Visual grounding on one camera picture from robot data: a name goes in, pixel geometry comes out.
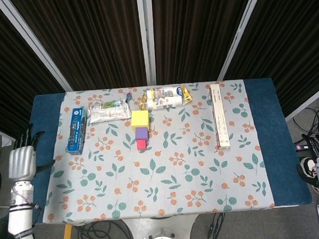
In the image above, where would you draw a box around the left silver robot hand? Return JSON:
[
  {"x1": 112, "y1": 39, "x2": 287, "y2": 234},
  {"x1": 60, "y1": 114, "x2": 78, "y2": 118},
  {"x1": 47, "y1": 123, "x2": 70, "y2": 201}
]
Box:
[{"x1": 5, "y1": 121, "x2": 57, "y2": 182}]

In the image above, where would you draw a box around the purple cube block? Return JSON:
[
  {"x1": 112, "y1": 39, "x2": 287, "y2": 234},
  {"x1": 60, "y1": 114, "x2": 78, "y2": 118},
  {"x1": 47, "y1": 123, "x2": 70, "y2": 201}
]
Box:
[{"x1": 134, "y1": 127, "x2": 149, "y2": 141}]

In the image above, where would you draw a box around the large yellow cube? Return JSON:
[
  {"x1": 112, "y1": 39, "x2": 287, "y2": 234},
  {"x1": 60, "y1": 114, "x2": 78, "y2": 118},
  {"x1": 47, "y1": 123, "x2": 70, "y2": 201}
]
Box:
[{"x1": 130, "y1": 109, "x2": 151, "y2": 134}]

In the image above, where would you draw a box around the black white sneaker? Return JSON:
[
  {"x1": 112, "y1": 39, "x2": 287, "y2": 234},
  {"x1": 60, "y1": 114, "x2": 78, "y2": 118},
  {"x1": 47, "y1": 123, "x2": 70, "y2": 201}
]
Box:
[{"x1": 299, "y1": 156, "x2": 319, "y2": 196}]

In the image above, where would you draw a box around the black power strip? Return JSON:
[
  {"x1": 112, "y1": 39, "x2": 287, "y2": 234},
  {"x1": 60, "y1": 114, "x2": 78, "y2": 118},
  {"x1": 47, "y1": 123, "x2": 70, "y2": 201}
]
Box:
[{"x1": 294, "y1": 140, "x2": 319, "y2": 152}]

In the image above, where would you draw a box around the blue table cover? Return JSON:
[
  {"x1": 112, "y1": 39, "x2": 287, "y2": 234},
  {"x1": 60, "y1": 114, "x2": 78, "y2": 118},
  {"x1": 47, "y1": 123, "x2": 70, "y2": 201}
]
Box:
[{"x1": 8, "y1": 75, "x2": 313, "y2": 226}]

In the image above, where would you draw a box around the blue foil box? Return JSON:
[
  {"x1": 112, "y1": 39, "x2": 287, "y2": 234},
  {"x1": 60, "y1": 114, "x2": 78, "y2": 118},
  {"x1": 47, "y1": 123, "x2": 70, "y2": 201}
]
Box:
[{"x1": 63, "y1": 106, "x2": 91, "y2": 156}]

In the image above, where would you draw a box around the dark pleated curtain panel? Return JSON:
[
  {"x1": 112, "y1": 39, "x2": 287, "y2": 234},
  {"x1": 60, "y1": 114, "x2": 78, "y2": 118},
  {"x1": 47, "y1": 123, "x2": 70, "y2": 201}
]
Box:
[
  {"x1": 151, "y1": 0, "x2": 263, "y2": 85},
  {"x1": 218, "y1": 0, "x2": 319, "y2": 121},
  {"x1": 0, "y1": 0, "x2": 68, "y2": 144},
  {"x1": 8, "y1": 0, "x2": 149, "y2": 96}
]

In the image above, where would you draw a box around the yellow floor tape strip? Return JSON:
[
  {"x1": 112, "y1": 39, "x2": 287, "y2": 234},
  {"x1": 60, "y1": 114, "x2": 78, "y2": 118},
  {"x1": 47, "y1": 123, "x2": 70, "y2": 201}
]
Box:
[{"x1": 60, "y1": 224, "x2": 74, "y2": 239}]

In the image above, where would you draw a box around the silver snack packet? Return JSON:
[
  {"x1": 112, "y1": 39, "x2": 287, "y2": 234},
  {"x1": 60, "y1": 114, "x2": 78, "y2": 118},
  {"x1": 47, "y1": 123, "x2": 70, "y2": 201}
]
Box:
[{"x1": 88, "y1": 99, "x2": 132, "y2": 124}]

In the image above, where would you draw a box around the long white red box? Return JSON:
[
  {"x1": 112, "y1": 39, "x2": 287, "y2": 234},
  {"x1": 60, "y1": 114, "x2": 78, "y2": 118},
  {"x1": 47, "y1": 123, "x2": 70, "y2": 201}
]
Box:
[{"x1": 210, "y1": 82, "x2": 231, "y2": 151}]

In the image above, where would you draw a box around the floral tablecloth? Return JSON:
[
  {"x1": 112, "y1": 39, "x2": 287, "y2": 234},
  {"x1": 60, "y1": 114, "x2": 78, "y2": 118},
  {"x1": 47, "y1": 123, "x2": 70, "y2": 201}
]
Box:
[{"x1": 33, "y1": 76, "x2": 276, "y2": 225}]

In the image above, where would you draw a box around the white yellow snack bag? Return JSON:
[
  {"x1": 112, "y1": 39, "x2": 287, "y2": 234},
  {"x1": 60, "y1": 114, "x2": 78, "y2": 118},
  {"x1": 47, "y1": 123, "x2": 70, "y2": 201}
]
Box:
[{"x1": 137, "y1": 84, "x2": 194, "y2": 112}]

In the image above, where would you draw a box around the white partition post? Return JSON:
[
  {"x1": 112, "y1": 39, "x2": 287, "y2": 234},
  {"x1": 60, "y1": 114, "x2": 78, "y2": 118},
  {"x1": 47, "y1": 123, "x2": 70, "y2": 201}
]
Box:
[
  {"x1": 136, "y1": 0, "x2": 158, "y2": 86},
  {"x1": 0, "y1": 0, "x2": 73, "y2": 97},
  {"x1": 212, "y1": 0, "x2": 274, "y2": 81}
]

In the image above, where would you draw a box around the black cable with green light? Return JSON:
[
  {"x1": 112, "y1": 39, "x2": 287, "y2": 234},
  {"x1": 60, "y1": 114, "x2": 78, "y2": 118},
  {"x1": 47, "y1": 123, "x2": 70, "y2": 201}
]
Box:
[{"x1": 205, "y1": 212, "x2": 228, "y2": 239}]

